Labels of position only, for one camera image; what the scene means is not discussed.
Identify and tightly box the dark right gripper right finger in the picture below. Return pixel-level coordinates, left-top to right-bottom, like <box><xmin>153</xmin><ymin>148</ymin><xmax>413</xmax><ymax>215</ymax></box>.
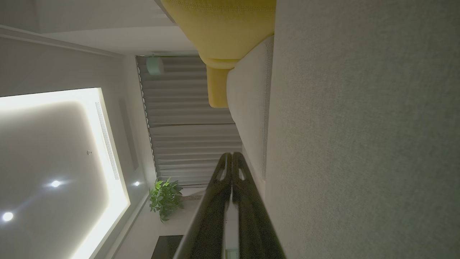
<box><xmin>232</xmin><ymin>153</ymin><xmax>286</xmax><ymax>259</ymax></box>

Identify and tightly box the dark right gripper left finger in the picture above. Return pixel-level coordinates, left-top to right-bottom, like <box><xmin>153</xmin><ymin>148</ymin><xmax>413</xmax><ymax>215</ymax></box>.
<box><xmin>172</xmin><ymin>153</ymin><xmax>233</xmax><ymax>259</ymax></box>

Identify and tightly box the dark flat rectangular panel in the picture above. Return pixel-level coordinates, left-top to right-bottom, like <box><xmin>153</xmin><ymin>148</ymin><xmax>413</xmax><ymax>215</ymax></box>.
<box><xmin>151</xmin><ymin>235</ymin><xmax>184</xmax><ymax>259</ymax></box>

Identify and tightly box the green leafy potted plant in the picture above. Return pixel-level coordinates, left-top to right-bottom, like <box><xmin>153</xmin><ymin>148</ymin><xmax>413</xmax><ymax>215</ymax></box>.
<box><xmin>148</xmin><ymin>177</ymin><xmax>206</xmax><ymax>223</ymax></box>

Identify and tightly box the grey pleated curtain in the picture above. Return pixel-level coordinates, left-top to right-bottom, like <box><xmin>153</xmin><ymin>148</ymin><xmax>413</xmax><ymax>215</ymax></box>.
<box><xmin>136</xmin><ymin>55</ymin><xmax>243</xmax><ymax>187</ymax></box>

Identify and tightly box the small grey sofa cushion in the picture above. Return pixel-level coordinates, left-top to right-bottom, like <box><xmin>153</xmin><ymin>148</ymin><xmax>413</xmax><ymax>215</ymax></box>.
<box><xmin>226</xmin><ymin>35</ymin><xmax>274</xmax><ymax>187</ymax></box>

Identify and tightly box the grey fabric sofa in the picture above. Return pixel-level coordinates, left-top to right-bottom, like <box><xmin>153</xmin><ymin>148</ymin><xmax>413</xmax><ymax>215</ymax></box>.
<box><xmin>264</xmin><ymin>0</ymin><xmax>460</xmax><ymax>259</ymax></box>

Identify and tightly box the pale green cylinder fixture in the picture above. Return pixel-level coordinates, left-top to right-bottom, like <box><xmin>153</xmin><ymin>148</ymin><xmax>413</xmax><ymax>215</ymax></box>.
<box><xmin>146</xmin><ymin>57</ymin><xmax>164</xmax><ymax>76</ymax></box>

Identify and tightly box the yellow sofa cushion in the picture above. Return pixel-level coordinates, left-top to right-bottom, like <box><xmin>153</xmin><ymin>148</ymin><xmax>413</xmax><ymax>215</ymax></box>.
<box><xmin>160</xmin><ymin>0</ymin><xmax>276</xmax><ymax>108</ymax></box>

